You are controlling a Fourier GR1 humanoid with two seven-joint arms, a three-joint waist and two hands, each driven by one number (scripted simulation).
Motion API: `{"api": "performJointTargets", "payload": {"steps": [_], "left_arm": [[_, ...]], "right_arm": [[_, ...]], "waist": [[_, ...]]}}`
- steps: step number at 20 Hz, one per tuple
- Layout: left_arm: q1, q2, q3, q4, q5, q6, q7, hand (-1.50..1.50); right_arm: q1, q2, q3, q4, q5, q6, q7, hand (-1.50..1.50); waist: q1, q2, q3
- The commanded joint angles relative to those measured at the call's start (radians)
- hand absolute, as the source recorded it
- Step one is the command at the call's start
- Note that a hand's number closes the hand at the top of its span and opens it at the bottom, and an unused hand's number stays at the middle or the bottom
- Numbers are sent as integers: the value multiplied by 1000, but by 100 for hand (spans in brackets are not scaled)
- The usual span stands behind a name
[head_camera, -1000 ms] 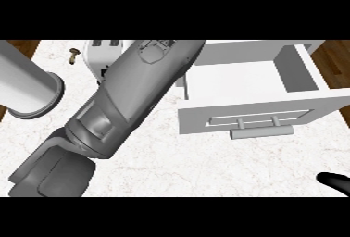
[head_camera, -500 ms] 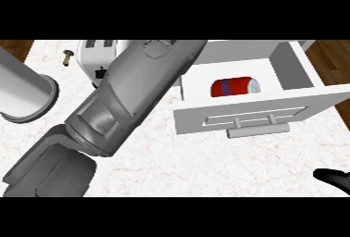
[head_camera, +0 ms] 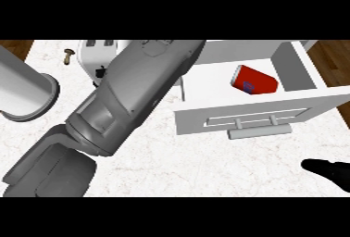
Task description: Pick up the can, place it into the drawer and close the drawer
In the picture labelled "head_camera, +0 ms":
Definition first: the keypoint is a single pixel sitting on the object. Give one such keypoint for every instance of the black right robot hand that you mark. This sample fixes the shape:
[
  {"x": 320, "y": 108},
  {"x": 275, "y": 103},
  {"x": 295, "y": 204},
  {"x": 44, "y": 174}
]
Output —
[{"x": 332, "y": 172}]

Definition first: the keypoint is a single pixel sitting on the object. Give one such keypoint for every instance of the small brown mushroom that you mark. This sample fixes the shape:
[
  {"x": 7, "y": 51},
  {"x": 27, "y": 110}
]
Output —
[{"x": 69, "y": 55}]

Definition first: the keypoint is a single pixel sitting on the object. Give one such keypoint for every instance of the white open drawer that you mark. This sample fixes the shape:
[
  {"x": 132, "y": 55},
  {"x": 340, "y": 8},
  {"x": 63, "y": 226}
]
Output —
[{"x": 255, "y": 74}]

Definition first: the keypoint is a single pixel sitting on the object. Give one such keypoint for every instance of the white toaster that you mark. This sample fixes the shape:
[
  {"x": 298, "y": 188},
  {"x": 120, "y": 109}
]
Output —
[{"x": 98, "y": 58}]

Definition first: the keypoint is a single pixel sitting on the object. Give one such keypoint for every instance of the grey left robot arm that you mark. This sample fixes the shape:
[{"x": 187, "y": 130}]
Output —
[{"x": 119, "y": 92}]

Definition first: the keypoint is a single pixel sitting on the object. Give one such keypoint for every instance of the grey cylindrical container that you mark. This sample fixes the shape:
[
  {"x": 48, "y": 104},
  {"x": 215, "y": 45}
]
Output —
[{"x": 23, "y": 86}]

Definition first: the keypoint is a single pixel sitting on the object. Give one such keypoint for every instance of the red box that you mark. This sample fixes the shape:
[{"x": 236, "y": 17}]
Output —
[{"x": 253, "y": 81}]

